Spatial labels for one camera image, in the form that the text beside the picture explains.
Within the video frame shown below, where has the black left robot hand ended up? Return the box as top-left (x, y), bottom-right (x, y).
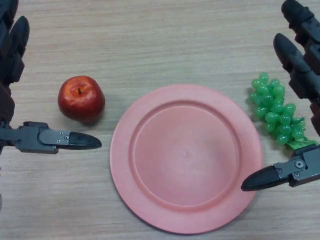
top-left (0, 0), bottom-right (103, 155)

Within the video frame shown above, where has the pink round plate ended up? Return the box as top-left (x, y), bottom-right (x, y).
top-left (109, 84), bottom-right (265, 235)

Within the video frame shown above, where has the green grape bunch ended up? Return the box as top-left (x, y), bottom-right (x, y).
top-left (248, 71), bottom-right (320, 151)

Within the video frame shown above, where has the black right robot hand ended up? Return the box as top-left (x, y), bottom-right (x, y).
top-left (241, 0), bottom-right (320, 192)

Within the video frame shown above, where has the red apple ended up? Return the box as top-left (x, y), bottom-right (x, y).
top-left (57, 75), bottom-right (106, 125)

